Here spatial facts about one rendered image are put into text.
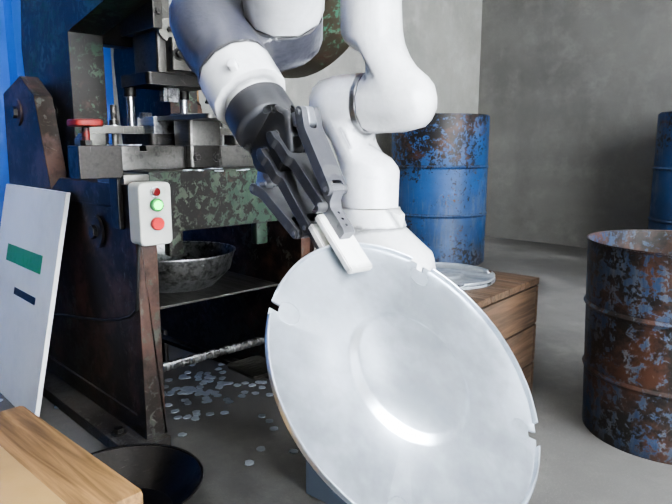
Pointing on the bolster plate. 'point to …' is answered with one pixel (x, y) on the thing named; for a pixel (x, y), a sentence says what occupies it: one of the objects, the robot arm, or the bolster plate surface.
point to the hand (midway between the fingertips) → (339, 246)
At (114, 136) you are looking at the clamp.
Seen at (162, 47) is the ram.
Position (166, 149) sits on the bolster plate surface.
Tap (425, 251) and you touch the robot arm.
